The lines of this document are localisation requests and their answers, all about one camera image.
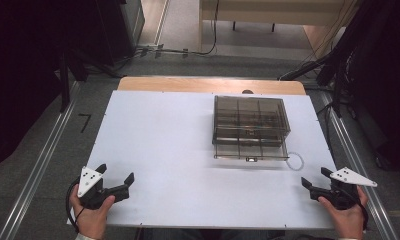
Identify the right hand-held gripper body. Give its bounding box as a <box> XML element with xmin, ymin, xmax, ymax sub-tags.
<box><xmin>309</xmin><ymin>166</ymin><xmax>378</xmax><ymax>211</ymax></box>

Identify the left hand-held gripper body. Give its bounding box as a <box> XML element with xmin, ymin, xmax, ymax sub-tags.
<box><xmin>75</xmin><ymin>165</ymin><xmax>131</xmax><ymax>211</ymax></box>

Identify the clear ring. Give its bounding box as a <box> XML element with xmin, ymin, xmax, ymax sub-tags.
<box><xmin>285</xmin><ymin>151</ymin><xmax>305</xmax><ymax>172</ymax></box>

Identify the transparent plastic drawer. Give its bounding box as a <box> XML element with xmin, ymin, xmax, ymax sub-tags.
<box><xmin>213</xmin><ymin>141</ymin><xmax>290</xmax><ymax>163</ymax></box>

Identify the smoky transparent drawer box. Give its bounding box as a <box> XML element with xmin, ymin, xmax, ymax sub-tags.
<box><xmin>211</xmin><ymin>94</ymin><xmax>292</xmax><ymax>163</ymax></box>

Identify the person's left hand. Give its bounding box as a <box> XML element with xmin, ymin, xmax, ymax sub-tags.
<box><xmin>68</xmin><ymin>183</ymin><xmax>117</xmax><ymax>240</ymax></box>

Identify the person's right hand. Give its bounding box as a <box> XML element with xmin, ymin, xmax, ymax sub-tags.
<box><xmin>317</xmin><ymin>185</ymin><xmax>370</xmax><ymax>240</ymax></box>

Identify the white board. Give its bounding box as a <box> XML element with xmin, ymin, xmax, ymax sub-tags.
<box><xmin>66</xmin><ymin>89</ymin><xmax>337</xmax><ymax>231</ymax></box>

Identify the black metal stand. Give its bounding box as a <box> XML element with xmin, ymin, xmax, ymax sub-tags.
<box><xmin>54</xmin><ymin>46</ymin><xmax>89</xmax><ymax>114</ymax></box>

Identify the wooden table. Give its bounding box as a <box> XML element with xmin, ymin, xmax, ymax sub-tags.
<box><xmin>116</xmin><ymin>76</ymin><xmax>307</xmax><ymax>96</ymax></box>

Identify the black equipment stand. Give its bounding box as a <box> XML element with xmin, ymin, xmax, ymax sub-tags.
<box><xmin>277</xmin><ymin>0</ymin><xmax>400</xmax><ymax>118</ymax></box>

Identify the power strip with plugs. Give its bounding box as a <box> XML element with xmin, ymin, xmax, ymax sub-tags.
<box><xmin>136</xmin><ymin>43</ymin><xmax>191</xmax><ymax>60</ymax></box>

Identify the dark cabinet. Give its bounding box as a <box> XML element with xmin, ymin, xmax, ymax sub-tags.
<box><xmin>94</xmin><ymin>0</ymin><xmax>146</xmax><ymax>68</ymax></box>

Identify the beige wooden bench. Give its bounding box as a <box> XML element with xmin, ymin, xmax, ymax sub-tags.
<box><xmin>197</xmin><ymin>0</ymin><xmax>360</xmax><ymax>54</ymax></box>

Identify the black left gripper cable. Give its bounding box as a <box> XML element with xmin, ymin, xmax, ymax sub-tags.
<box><xmin>65</xmin><ymin>177</ymin><xmax>86</xmax><ymax>234</ymax></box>

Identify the metal floor rail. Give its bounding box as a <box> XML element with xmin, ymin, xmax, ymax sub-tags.
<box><xmin>319</xmin><ymin>91</ymin><xmax>400</xmax><ymax>240</ymax></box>
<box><xmin>0</xmin><ymin>81</ymin><xmax>82</xmax><ymax>240</ymax></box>

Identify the black floor cable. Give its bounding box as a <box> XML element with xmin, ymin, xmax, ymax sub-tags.
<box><xmin>316</xmin><ymin>101</ymin><xmax>339</xmax><ymax>158</ymax></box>

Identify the black hanging cable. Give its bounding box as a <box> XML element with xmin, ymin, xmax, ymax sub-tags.
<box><xmin>187</xmin><ymin>0</ymin><xmax>221</xmax><ymax>57</ymax></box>

